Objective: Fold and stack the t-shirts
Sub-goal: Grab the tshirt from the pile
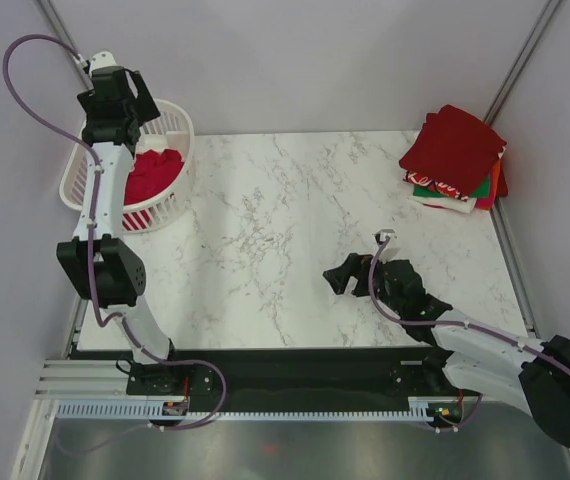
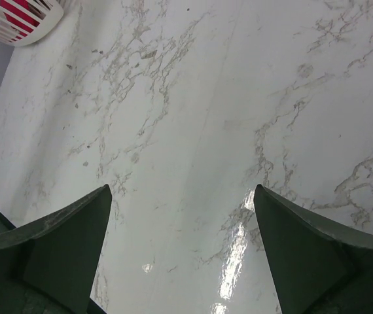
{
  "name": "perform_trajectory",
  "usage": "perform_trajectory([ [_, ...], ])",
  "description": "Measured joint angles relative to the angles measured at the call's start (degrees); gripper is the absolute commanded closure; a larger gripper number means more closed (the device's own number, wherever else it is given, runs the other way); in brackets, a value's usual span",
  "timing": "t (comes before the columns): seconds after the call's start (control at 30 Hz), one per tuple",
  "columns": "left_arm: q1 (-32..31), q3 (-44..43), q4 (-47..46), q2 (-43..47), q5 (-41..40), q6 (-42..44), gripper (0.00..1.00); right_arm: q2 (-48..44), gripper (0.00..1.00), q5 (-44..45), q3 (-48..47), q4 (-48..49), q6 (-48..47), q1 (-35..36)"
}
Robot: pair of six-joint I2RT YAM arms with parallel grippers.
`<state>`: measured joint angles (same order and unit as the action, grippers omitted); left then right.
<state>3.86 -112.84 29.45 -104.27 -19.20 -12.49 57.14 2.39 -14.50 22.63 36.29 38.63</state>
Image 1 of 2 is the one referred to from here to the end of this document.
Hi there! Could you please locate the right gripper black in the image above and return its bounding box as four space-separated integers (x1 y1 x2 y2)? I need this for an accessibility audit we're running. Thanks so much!
322 251 404 316

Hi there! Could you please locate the crimson red t shirt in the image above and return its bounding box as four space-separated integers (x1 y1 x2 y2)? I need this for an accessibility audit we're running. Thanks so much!
124 149 184 205

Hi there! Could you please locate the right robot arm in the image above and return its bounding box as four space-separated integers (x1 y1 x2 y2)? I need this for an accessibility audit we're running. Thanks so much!
322 253 570 449

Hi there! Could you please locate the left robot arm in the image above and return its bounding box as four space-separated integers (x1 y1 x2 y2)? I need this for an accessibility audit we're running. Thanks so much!
56 51 185 393

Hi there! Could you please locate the white plastic laundry basket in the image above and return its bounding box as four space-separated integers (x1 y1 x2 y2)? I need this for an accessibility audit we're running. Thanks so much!
59 98 196 234

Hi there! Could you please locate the green folded shirt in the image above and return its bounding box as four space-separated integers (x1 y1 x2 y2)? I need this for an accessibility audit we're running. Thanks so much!
411 174 497 201

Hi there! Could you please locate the red patterned folded shirt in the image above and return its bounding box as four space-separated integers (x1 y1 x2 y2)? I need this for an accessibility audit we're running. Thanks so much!
404 171 469 201

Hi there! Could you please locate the white folded shirt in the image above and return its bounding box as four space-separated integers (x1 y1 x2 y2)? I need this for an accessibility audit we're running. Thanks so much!
409 194 476 214

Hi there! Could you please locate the dark red folded shirt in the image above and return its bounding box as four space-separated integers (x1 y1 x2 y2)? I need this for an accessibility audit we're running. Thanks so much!
399 105 507 195

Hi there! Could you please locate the orange folded shirt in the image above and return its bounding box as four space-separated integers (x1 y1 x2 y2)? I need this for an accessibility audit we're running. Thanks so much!
475 160 509 211

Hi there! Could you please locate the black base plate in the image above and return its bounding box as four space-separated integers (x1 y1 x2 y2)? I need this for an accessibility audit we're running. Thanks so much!
126 347 459 412

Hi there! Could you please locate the aluminium frame rail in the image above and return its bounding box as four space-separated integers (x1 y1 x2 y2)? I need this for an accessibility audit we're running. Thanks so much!
35 360 128 400

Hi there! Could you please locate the slotted cable duct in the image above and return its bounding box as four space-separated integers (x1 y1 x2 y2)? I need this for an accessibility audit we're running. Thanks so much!
55 397 460 423

